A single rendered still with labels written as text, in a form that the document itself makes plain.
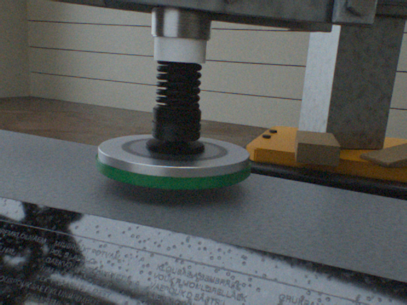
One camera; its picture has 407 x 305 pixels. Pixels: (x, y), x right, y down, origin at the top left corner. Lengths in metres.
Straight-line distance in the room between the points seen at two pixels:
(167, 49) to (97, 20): 7.87
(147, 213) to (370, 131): 0.93
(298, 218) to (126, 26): 7.57
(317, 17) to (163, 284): 0.36
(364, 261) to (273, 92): 6.34
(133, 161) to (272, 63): 6.28
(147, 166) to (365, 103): 0.91
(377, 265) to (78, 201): 0.35
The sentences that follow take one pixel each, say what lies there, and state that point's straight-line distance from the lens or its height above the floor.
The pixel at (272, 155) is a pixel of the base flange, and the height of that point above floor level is 0.77.
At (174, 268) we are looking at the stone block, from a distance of 0.45.
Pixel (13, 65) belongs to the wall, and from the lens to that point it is 9.36.
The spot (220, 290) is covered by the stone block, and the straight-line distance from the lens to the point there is 0.43.
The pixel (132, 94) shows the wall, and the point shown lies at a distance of 7.93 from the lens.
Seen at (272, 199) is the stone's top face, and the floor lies 0.83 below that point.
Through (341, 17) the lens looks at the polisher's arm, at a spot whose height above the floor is 1.07.
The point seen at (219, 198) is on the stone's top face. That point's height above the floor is 0.83.
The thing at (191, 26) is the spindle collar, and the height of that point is 1.05.
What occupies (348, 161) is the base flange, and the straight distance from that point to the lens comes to 1.16.
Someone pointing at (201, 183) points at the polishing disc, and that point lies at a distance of 0.51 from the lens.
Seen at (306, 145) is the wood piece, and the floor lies 0.82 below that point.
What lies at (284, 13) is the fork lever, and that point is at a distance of 0.56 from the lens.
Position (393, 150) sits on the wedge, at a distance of 1.23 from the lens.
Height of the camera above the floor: 1.01
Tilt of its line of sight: 13 degrees down
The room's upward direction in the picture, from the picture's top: 4 degrees clockwise
